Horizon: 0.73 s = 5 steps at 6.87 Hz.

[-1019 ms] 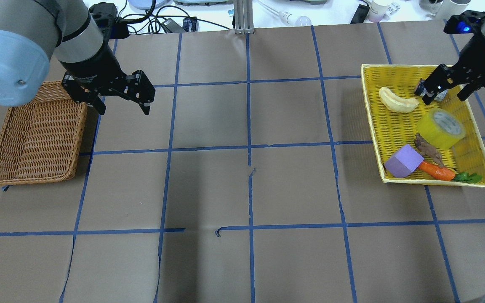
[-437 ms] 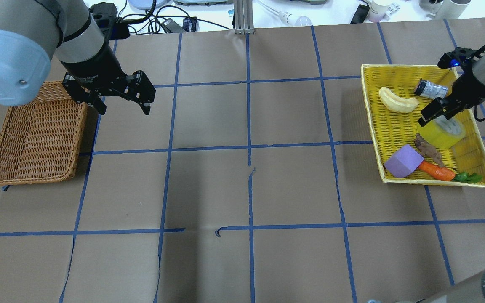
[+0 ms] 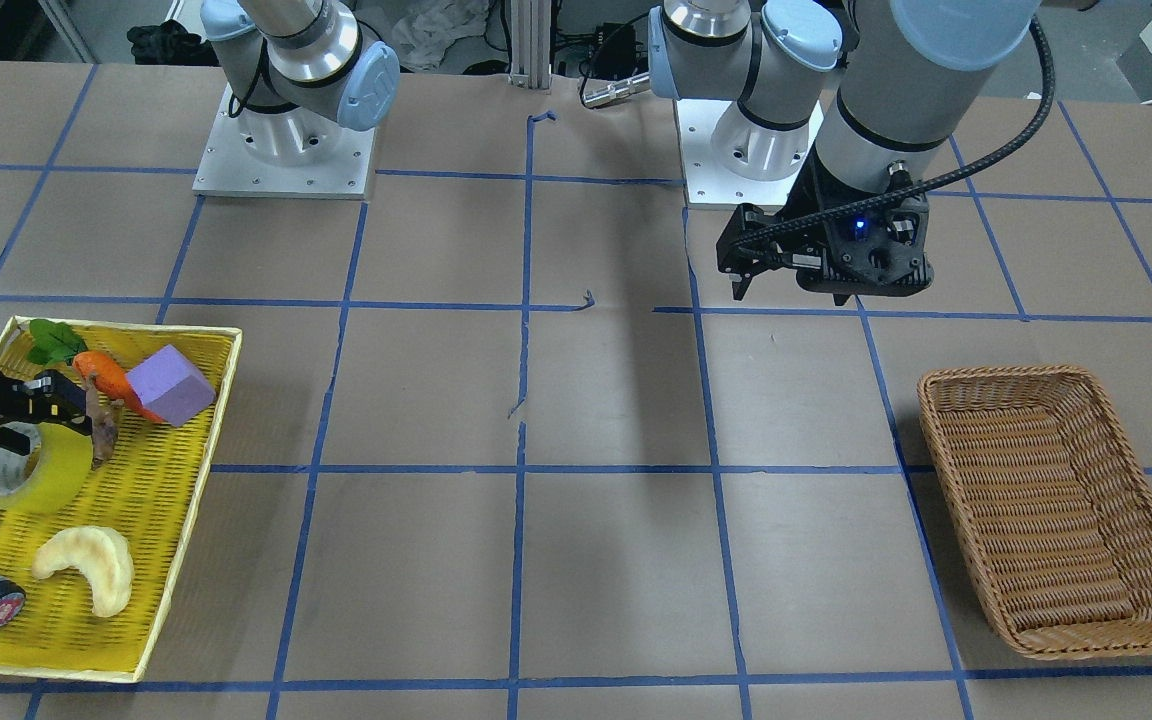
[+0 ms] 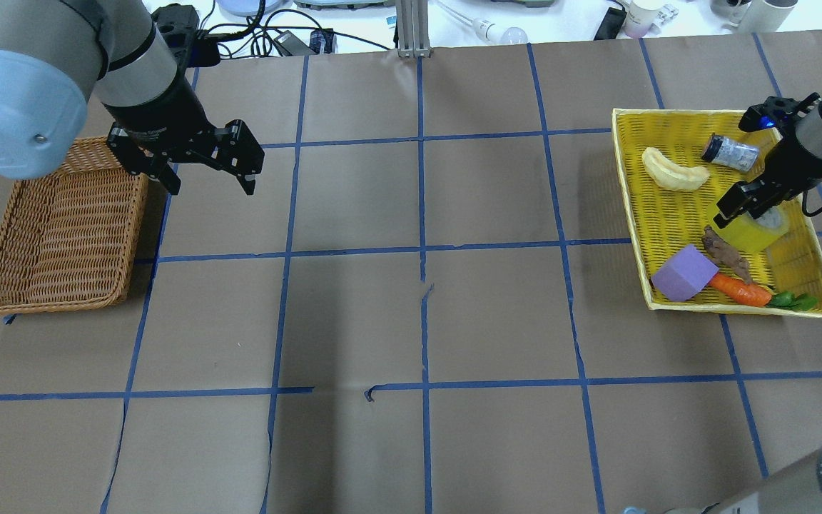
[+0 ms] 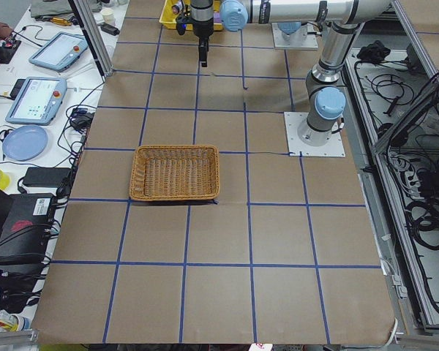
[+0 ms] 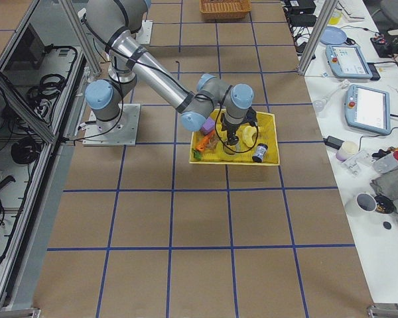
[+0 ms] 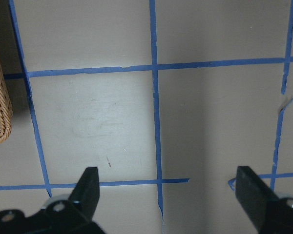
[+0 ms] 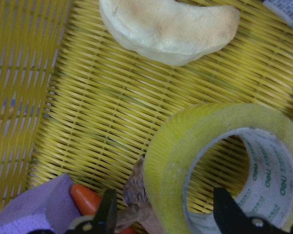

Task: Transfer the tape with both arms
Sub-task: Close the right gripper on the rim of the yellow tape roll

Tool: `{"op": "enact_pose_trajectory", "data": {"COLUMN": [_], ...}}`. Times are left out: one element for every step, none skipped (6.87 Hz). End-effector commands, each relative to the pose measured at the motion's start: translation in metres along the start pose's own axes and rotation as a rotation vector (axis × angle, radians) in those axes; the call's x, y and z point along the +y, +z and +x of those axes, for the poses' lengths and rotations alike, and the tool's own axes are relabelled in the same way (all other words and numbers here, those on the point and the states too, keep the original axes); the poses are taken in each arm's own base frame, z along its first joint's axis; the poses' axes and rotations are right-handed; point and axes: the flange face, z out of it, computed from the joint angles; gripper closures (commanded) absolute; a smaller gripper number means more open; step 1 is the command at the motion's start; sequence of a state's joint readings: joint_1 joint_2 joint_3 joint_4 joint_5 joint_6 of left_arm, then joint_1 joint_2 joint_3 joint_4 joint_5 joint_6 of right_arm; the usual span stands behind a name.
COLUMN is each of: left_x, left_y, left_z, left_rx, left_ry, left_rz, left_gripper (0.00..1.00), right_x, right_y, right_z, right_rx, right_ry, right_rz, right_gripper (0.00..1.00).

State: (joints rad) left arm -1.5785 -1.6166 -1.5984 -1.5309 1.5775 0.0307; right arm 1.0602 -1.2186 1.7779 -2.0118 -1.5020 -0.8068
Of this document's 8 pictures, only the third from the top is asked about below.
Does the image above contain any aluminium frame post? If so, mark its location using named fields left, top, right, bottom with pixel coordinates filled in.
left=503, top=0, right=554, bottom=92

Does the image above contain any brown wicker basket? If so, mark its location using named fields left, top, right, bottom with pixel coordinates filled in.
left=916, top=364, right=1152, bottom=661

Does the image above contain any orange toy carrot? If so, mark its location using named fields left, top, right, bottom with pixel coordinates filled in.
left=26, top=318, right=165, bottom=424

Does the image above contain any yellow plastic woven tray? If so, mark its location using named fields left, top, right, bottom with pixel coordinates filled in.
left=0, top=319, right=243, bottom=683

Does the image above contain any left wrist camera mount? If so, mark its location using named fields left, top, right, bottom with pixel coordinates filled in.
left=791, top=161, right=934, bottom=297

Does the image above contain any purple foam cube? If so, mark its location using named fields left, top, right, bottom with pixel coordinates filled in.
left=127, top=344, right=218, bottom=429

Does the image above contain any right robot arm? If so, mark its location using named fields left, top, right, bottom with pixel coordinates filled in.
left=0, top=1, right=401, bottom=456

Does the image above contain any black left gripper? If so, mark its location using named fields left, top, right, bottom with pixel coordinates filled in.
left=717, top=202, right=859, bottom=306

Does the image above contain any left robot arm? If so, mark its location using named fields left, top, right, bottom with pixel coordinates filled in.
left=647, top=1, right=1058, bottom=304

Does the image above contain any pale croissant bread toy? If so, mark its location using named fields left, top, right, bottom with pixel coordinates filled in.
left=29, top=525, right=134, bottom=617

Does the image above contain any brown animal figurine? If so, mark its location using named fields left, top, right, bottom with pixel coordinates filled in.
left=83, top=373, right=126, bottom=471

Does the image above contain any yellow tape roll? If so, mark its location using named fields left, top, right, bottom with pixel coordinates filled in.
left=0, top=420, right=92, bottom=514

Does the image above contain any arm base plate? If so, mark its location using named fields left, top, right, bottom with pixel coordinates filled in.
left=675, top=99, right=823, bottom=210
left=192, top=86, right=378, bottom=200

